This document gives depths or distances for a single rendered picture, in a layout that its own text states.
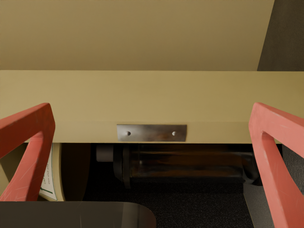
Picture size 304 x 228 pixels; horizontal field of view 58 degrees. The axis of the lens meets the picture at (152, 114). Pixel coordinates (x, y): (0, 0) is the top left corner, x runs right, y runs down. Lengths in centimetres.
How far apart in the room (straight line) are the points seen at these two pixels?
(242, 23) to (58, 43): 45
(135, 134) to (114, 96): 6
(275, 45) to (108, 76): 40
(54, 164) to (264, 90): 27
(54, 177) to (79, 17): 42
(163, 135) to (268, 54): 44
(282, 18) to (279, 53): 7
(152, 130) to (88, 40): 46
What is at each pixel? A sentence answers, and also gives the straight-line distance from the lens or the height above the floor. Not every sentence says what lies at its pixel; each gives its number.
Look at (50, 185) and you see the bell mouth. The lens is 39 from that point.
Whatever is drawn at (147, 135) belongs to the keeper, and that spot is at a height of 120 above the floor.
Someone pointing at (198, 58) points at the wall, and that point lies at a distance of 72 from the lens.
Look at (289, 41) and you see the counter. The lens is 60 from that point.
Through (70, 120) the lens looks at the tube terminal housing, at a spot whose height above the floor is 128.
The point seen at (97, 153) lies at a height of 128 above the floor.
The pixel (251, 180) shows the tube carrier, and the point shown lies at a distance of 44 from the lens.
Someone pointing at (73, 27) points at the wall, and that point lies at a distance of 71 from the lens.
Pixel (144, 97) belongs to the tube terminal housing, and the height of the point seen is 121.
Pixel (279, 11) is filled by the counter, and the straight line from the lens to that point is 65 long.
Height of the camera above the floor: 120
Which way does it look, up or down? level
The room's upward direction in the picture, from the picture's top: 90 degrees counter-clockwise
